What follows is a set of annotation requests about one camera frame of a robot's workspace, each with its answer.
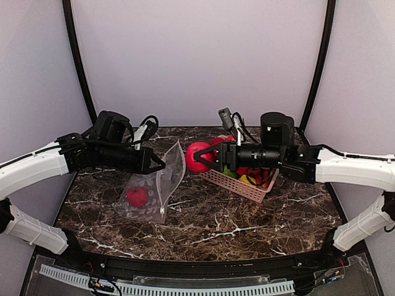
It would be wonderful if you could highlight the left black frame post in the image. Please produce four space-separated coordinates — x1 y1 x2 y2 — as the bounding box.
62 0 98 124

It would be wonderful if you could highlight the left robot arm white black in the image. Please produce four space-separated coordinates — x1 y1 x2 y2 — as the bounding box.
1 111 165 255

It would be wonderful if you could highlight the black frame post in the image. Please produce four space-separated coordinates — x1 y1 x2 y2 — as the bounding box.
62 0 98 124
299 0 336 134

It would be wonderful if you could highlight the red fruit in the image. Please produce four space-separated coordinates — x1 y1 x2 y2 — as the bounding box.
223 136 237 143
185 141 217 173
210 137 225 146
236 167 261 176

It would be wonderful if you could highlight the white slotted cable duct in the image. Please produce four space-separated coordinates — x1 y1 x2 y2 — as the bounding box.
39 264 295 295

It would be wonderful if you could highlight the pink plastic basket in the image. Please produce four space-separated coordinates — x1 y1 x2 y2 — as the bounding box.
200 168 278 204

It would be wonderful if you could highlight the green apple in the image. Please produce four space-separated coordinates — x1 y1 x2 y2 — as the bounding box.
223 167 239 179

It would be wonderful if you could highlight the clear zip top bag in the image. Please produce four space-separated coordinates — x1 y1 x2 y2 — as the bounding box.
114 142 186 224

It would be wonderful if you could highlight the yellow pepper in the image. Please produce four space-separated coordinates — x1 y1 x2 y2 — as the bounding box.
239 175 257 186

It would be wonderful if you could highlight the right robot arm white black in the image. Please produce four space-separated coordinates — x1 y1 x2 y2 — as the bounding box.
186 109 394 253

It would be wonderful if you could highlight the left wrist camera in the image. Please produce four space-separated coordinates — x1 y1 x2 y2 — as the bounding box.
89 110 132 144

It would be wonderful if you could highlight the black front frame rail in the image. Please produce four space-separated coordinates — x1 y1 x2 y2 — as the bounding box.
52 246 340 281

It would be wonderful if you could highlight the red tomato with stem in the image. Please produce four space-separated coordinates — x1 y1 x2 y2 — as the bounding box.
127 187 148 208

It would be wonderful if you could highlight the right black frame post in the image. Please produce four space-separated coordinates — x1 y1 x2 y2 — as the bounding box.
299 0 336 134

